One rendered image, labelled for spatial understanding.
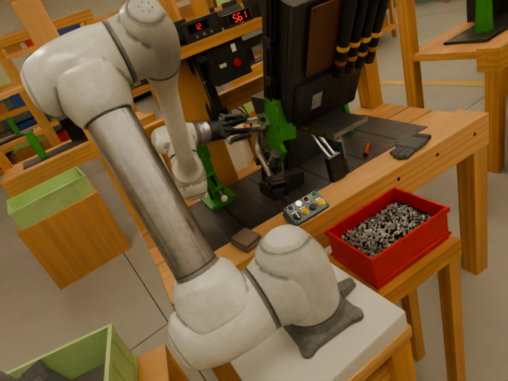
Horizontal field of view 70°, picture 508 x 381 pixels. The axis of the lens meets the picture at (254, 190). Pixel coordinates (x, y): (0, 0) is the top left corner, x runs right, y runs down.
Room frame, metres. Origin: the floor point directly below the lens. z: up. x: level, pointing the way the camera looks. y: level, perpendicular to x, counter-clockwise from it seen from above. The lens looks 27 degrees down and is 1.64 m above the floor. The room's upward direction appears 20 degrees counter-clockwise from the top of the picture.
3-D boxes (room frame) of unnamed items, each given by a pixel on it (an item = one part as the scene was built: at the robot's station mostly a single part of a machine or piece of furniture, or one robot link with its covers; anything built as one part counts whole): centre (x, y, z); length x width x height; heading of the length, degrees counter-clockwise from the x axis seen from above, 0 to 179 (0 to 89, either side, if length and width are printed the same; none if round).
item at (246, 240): (1.06, 0.08, 0.91); 0.10 x 0.08 x 0.03; 29
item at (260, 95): (1.62, -0.30, 1.07); 0.30 x 0.18 x 0.34; 108
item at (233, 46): (1.62, -0.07, 1.42); 0.17 x 0.12 x 0.15; 108
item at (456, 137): (1.19, -0.33, 0.82); 1.50 x 0.14 x 0.15; 108
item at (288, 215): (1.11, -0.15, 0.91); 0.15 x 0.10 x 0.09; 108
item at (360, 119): (1.39, -0.35, 1.11); 0.39 x 0.16 x 0.03; 18
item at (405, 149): (1.30, -0.66, 0.91); 0.20 x 0.11 x 0.03; 118
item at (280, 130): (1.37, -0.19, 1.17); 0.13 x 0.12 x 0.20; 108
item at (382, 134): (1.46, -0.24, 0.89); 1.10 x 0.42 x 0.02; 108
